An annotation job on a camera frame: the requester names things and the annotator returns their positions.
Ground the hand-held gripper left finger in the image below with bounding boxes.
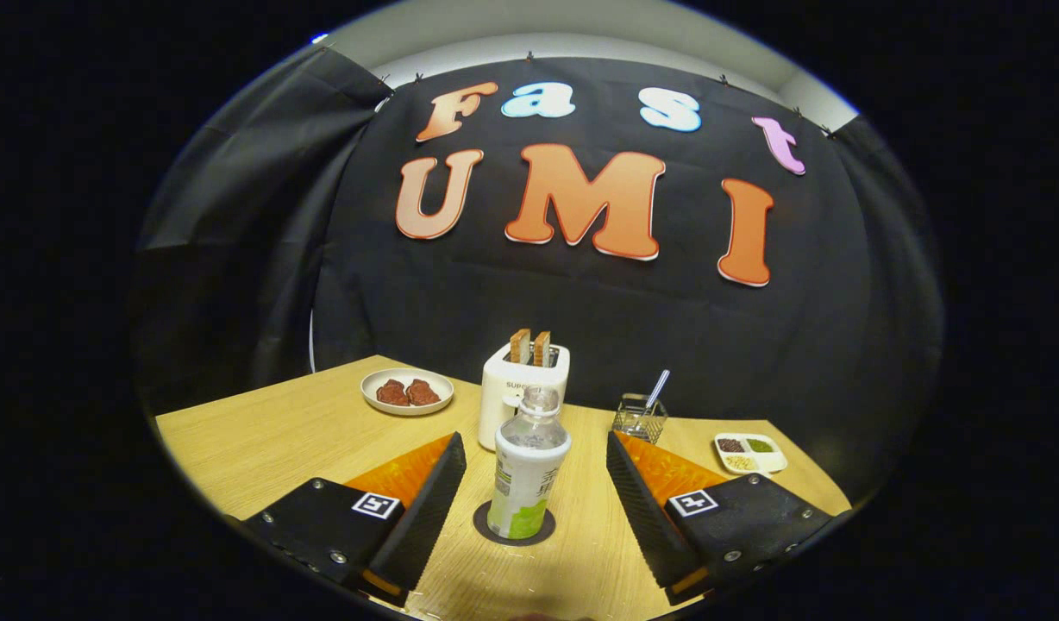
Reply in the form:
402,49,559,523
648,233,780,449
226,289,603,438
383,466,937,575
241,431,467,609

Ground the metal wire holder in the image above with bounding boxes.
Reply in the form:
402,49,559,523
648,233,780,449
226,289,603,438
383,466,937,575
612,393,668,444

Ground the white round plate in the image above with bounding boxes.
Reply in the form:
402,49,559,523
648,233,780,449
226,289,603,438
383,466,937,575
360,368,454,417

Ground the white toaster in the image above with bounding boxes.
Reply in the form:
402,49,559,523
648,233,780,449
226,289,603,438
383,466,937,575
478,341,571,452

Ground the dark round coaster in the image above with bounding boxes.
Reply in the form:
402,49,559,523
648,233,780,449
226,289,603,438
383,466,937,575
473,500,556,547

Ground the clear juice bottle white label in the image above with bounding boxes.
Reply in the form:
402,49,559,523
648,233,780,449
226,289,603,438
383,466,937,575
486,386,573,541

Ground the wooden table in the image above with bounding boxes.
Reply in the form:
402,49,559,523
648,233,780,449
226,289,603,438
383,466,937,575
154,354,854,621

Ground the black backdrop cloth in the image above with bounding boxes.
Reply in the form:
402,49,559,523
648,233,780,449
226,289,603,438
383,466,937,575
133,43,944,510

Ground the white divided dish of beans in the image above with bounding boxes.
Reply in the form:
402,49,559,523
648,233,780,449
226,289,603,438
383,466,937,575
713,432,788,476

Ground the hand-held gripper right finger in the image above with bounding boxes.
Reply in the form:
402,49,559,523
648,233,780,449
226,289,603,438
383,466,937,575
605,430,837,606

